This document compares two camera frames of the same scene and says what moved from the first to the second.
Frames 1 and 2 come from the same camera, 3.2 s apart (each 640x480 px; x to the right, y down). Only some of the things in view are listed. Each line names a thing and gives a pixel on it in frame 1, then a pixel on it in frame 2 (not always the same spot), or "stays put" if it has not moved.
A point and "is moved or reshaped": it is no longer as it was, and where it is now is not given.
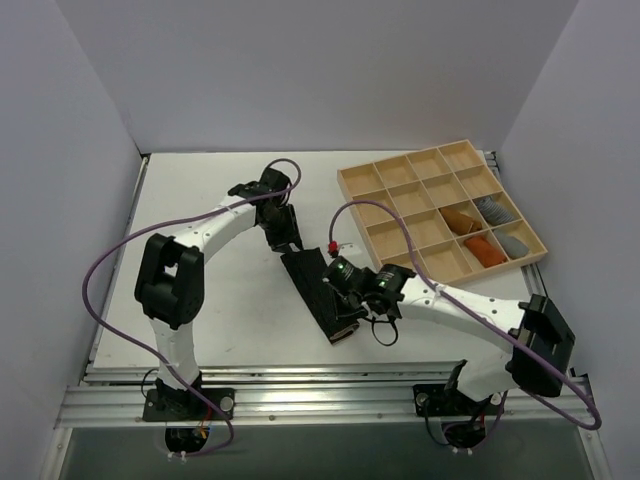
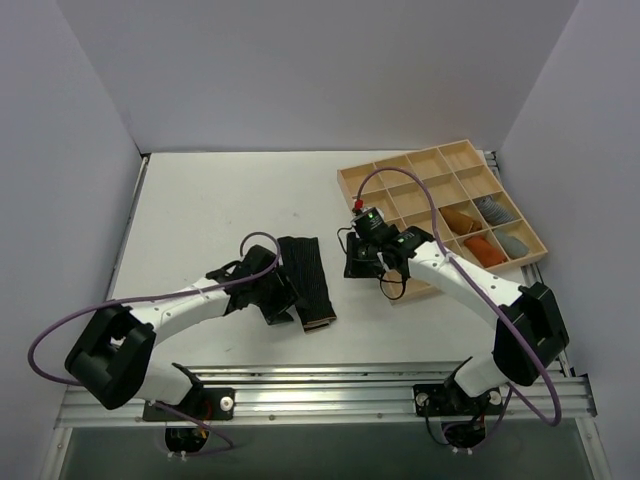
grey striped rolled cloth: x=493 y=211 stays put
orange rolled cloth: x=488 y=255 stays put
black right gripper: x=345 y=302 to x=357 y=262
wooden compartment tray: x=465 y=224 stays put
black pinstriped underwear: x=309 y=267 is moved or reshaped
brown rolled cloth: x=459 y=223 stays put
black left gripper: x=285 y=239 to x=279 y=304
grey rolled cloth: x=513 y=246 stays put
